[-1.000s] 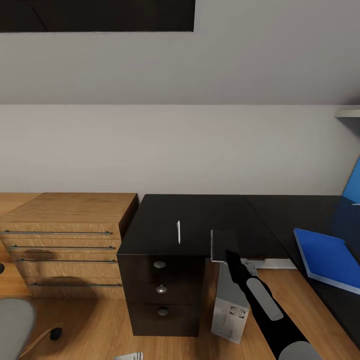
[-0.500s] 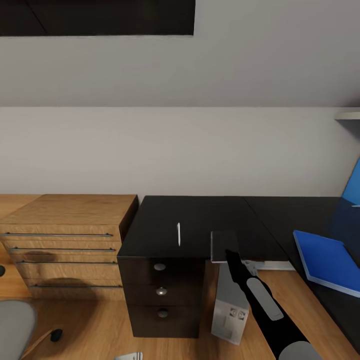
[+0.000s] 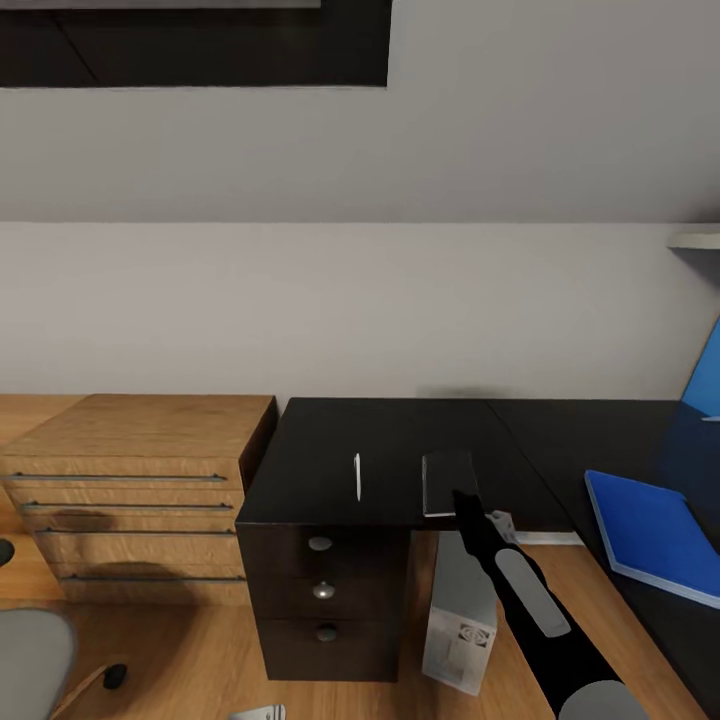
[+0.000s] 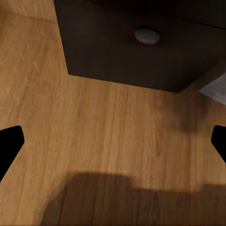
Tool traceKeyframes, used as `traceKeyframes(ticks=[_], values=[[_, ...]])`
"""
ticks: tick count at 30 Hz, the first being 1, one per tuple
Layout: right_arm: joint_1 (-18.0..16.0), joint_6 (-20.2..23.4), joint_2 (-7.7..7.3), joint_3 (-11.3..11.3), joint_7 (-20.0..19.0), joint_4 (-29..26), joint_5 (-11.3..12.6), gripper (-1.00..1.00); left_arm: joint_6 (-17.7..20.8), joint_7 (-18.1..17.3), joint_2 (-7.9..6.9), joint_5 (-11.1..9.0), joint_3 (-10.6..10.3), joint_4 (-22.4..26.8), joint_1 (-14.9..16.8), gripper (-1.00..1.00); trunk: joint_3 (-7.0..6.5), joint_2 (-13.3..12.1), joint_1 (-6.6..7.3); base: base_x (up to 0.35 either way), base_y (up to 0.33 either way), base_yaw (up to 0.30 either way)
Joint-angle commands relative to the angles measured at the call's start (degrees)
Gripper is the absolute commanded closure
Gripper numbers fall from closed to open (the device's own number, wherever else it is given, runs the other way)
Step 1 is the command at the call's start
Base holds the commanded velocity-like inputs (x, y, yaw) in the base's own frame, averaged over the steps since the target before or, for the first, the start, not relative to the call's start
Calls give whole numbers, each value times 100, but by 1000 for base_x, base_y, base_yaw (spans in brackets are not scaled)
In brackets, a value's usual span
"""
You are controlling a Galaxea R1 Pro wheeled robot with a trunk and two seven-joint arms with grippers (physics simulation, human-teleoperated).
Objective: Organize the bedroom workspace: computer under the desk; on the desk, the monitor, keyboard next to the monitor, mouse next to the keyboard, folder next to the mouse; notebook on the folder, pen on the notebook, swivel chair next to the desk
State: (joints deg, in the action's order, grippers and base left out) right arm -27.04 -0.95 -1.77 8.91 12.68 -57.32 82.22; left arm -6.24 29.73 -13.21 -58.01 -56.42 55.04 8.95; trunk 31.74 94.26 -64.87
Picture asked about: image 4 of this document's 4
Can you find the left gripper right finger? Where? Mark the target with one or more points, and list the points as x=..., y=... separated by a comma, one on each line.
x=218, y=139

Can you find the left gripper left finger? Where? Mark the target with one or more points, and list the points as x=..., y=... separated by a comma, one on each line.
x=11, y=141

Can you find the desktop computer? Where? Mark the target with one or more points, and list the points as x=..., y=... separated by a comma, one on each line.
x=213, y=83

